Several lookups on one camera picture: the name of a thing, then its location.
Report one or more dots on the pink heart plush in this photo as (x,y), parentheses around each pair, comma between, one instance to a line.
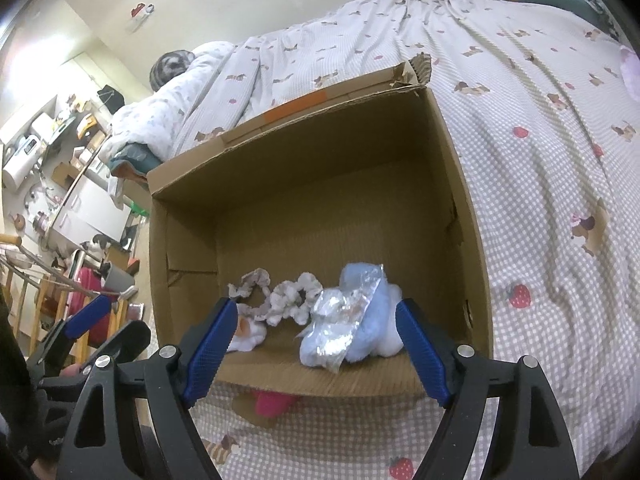
(272,404)

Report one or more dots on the white cloth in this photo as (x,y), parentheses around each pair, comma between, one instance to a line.
(250,341)

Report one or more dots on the cluttered wall shelves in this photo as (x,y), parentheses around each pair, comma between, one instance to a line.
(45,150)

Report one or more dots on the orange soft cylinder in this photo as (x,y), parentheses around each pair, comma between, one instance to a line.
(243,324)

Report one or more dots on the pink garment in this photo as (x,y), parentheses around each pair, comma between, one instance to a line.
(631,72)

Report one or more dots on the blue fluffy scrunchie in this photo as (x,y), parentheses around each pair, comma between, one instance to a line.
(375,320)

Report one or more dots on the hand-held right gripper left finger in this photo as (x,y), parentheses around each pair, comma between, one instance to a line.
(210,350)

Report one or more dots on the cream puffy scrunchie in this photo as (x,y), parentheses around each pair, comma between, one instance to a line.
(300,285)

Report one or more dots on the cardboard box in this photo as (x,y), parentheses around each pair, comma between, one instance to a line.
(325,200)

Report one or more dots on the red bag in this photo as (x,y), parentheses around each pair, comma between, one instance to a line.
(89,287)

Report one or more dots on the wooden frame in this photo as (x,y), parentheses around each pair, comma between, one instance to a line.
(30,300)

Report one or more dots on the calico cat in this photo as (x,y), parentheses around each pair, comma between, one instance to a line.
(97,247)

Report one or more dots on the black hanging garment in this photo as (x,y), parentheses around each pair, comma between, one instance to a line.
(110,97)

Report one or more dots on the grey tabby cat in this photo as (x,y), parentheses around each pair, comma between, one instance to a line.
(170,67)

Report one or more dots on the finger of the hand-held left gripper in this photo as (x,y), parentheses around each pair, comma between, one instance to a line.
(87,315)
(125,337)

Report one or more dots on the teal orange folded cloth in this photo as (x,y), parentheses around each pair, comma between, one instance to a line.
(132,162)

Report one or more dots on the beige lace scrunchie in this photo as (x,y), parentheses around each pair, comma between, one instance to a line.
(260,276)

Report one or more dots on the white floral quilt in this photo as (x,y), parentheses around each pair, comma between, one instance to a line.
(170,110)

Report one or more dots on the green dustpan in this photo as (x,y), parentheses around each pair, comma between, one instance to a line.
(140,209)

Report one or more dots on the clear plastic packet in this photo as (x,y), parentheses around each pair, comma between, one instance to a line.
(345,305)

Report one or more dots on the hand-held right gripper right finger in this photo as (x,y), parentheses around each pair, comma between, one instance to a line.
(425,355)

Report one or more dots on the silver foil packet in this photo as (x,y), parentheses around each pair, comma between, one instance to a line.
(325,350)

